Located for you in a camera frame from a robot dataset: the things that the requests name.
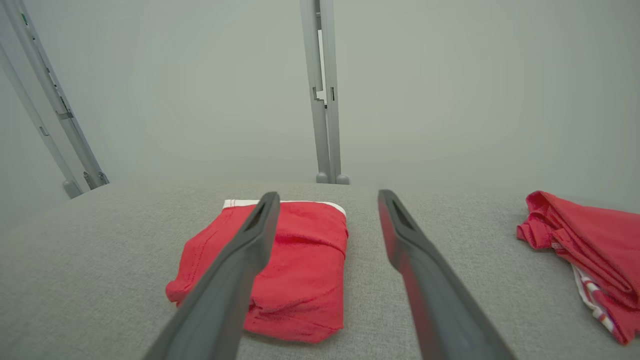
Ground double grey aluminium post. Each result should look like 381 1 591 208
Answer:
299 0 351 185

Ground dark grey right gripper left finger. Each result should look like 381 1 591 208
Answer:
142 191 281 360

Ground grey aluminium post curved feet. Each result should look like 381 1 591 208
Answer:
0 0 111 200

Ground grey fabric sofa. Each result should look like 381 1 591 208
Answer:
0 181 640 360

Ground red jersey with striped trim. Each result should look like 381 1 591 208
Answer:
516 190 640 346

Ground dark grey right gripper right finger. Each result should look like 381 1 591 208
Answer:
377 189 517 360

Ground red shorts with white band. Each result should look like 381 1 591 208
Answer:
165 199 350 345

